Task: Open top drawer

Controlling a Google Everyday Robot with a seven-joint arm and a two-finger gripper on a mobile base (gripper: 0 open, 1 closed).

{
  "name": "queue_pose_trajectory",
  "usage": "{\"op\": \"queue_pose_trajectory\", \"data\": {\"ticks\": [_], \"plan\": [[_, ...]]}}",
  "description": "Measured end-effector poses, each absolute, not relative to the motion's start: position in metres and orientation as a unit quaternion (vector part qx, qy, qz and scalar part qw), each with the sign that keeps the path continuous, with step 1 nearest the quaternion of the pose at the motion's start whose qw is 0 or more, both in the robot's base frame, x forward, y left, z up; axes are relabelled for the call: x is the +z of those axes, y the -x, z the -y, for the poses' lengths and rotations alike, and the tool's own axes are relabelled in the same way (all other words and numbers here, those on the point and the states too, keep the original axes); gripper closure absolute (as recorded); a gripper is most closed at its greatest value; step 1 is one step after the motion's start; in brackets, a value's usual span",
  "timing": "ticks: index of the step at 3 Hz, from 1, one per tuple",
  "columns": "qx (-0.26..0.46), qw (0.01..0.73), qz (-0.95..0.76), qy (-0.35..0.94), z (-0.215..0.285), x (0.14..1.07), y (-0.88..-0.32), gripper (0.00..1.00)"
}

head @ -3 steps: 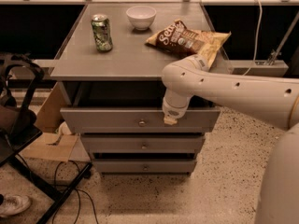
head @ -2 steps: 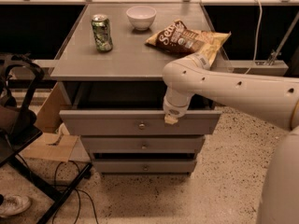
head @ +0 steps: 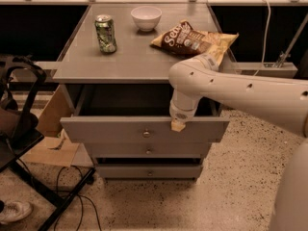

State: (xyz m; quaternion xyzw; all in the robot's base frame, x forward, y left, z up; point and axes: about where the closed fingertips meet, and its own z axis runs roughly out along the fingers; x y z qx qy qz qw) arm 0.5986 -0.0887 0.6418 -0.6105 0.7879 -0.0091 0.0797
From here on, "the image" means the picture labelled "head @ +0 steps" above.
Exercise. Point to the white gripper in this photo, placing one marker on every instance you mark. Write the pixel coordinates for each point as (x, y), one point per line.
(181, 114)

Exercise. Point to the grey top drawer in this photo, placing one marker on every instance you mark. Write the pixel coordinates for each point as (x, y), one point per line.
(133, 113)

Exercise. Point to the grey drawer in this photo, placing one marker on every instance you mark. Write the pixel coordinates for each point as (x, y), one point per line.
(148, 150)
(133, 113)
(149, 171)

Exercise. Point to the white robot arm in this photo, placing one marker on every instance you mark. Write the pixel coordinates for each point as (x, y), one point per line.
(279, 101)

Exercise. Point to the grey drawer cabinet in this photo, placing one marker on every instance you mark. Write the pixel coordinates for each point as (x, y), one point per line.
(134, 62)

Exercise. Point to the grey bottom drawer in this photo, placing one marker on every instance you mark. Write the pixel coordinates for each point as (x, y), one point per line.
(149, 171)

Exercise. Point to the grey middle drawer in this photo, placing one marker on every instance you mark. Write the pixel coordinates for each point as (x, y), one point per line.
(148, 150)

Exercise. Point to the brown chip bag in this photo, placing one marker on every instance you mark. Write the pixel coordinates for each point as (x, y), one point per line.
(184, 40)

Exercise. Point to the white bowl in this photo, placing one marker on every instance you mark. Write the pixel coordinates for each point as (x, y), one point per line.
(146, 18)

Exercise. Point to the cardboard sheet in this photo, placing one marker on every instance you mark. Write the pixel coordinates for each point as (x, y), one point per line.
(56, 148)

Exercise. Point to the green soda can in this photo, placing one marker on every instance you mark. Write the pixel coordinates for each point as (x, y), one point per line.
(105, 30)

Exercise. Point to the white sneaker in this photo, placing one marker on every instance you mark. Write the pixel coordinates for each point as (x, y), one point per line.
(14, 211)

